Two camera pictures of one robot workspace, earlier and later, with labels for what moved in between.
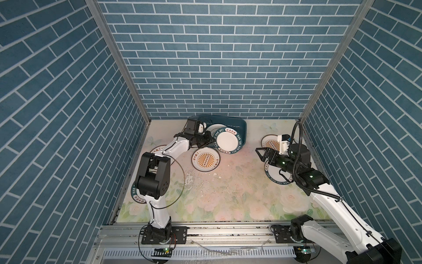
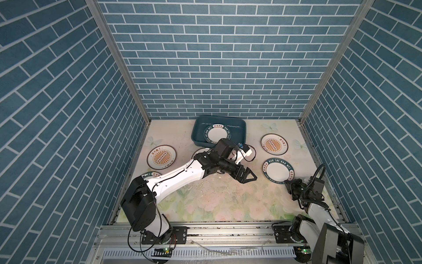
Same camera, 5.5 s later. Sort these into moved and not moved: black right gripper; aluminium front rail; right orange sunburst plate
Moved: black right gripper
Not moved: aluminium front rail; right orange sunburst plate
